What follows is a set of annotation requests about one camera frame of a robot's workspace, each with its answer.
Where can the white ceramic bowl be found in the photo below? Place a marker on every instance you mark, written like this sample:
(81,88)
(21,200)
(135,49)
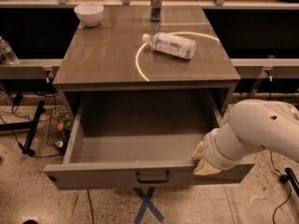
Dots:
(89,13)

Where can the black wire basket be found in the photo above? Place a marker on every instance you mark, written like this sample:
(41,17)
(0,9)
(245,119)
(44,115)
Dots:
(59,140)

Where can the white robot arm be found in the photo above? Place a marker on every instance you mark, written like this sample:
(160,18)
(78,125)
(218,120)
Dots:
(252,126)

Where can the small bottle on left rail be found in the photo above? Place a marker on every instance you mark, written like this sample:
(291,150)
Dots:
(8,52)

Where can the blue tape cross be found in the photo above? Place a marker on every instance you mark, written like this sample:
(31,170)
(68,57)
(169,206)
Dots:
(147,204)

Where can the black floor stand left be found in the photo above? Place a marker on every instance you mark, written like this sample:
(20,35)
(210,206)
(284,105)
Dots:
(26,125)

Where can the grey wooden drawer cabinet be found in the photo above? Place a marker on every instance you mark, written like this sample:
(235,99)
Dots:
(112,56)

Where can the clear plastic water bottle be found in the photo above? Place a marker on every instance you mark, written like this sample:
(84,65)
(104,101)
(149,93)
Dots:
(171,44)

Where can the black top drawer handle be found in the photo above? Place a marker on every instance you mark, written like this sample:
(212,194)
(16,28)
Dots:
(152,177)

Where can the grey top drawer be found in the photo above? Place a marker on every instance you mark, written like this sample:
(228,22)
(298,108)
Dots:
(119,133)

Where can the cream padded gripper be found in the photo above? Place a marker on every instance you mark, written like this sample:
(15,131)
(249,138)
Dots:
(211,151)

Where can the orange fruit in basket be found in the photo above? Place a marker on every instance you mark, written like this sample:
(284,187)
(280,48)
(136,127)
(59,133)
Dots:
(60,127)

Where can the black clamp right floor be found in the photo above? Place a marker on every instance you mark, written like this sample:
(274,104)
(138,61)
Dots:
(290,176)

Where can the blue silver drink can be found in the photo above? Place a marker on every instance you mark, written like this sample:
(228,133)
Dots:
(155,10)

